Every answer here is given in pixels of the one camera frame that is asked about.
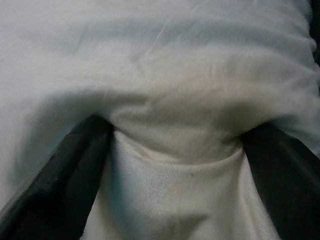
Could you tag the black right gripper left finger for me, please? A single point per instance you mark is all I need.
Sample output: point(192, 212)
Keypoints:
point(50, 200)

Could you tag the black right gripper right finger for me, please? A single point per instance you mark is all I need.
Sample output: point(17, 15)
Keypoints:
point(290, 190)

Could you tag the white pillow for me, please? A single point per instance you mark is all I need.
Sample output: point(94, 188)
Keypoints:
point(160, 75)

